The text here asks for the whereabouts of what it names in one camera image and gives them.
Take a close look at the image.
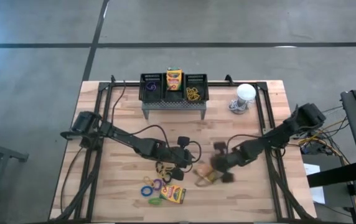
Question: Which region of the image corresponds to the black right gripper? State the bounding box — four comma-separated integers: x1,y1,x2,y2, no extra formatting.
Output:
209,141,245,185

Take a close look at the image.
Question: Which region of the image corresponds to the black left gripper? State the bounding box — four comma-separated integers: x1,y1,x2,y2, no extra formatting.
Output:
161,136,197,182

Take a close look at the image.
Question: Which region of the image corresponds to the yellow Crayola crayon box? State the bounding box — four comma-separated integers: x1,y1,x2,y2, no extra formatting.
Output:
193,163,224,188
166,67,183,91
159,184,187,205

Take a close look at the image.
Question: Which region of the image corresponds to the black plastic mesh basket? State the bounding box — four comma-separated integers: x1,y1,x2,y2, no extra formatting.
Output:
161,72,186,102
138,73,164,104
184,73,210,102

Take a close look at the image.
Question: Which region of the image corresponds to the grey perforated metal shelf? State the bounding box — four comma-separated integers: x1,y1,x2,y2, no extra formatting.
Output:
141,98,207,121

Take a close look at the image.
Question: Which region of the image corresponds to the white mushroom table lamp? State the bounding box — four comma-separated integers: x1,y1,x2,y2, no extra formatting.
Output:
228,83,257,115

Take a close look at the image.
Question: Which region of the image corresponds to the white paper sheet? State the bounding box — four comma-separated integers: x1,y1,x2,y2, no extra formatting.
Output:
303,162,326,205

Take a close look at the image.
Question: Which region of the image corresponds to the black metal bar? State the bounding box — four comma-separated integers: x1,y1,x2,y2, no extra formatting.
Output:
306,161,356,189

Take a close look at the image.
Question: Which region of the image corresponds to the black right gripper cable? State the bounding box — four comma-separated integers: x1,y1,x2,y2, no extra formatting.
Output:
225,133,263,154

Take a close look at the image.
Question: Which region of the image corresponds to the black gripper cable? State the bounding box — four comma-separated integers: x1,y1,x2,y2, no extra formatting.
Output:
225,133,263,154
114,124,171,149

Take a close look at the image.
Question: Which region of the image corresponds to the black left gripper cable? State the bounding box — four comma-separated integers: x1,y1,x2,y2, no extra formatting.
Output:
114,124,171,149

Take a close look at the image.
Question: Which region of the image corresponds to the white coiled lamp cable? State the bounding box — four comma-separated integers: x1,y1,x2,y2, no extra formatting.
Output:
228,98,250,115

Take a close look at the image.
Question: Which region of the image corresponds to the black cable bundle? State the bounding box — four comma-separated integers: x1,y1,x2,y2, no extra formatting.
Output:
269,155,316,222
55,152,103,222

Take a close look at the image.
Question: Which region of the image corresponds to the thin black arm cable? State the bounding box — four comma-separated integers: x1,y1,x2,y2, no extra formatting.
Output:
111,80,127,124

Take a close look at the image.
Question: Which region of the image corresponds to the yellow cable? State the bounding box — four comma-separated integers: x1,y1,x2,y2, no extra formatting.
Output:
297,123,353,164

